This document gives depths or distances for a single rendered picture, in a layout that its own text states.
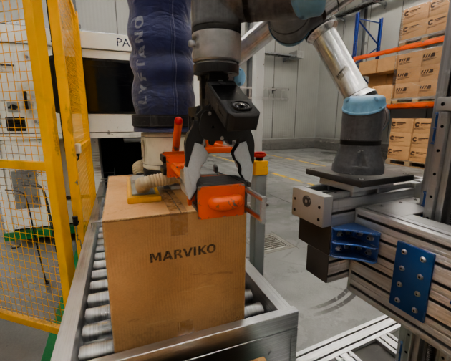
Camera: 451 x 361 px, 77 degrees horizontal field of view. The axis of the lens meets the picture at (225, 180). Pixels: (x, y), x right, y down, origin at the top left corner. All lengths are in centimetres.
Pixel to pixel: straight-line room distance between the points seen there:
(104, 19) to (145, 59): 889
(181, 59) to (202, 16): 52
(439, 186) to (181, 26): 85
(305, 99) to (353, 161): 1152
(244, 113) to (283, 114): 1135
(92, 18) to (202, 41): 941
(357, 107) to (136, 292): 81
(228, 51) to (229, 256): 61
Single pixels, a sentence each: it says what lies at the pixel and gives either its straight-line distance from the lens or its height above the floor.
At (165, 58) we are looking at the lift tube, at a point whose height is 138.
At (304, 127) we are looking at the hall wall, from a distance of 1241.
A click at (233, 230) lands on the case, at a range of 86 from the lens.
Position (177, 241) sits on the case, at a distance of 82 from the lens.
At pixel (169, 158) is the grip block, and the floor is 110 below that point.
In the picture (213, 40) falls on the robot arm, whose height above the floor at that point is 131.
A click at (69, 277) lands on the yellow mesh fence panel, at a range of 162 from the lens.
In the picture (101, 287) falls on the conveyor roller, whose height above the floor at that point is 53.
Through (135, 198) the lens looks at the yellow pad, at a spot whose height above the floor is 97.
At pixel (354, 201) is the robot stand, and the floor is 97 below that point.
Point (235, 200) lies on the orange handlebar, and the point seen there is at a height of 108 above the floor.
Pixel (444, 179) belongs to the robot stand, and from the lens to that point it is 91.
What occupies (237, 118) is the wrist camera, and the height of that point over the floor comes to 120.
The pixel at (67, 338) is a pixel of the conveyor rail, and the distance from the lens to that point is 101.
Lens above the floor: 120
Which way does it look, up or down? 12 degrees down
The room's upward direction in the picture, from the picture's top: straight up
